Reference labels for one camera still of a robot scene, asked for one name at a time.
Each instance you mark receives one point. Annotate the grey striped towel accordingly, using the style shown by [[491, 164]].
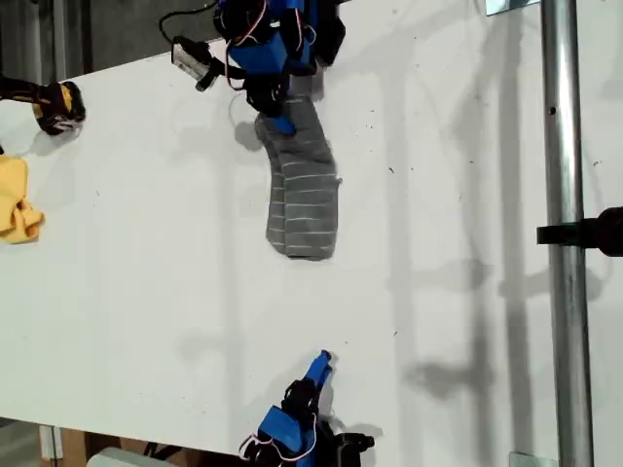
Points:
[[306, 209]]

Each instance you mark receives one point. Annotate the white container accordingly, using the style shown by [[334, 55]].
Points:
[[114, 458]]

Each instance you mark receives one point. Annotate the yellow cloth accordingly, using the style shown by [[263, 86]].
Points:
[[14, 204]]

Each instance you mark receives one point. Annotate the black clamp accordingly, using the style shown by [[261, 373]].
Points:
[[594, 233]]

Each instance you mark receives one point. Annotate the gripper's black camera stalk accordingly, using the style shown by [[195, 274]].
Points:
[[214, 73]]

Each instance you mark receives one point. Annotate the gripper's black camera box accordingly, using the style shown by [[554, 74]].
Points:
[[190, 58], [353, 450]]

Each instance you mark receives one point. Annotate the steel post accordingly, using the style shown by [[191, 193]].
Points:
[[564, 316]]

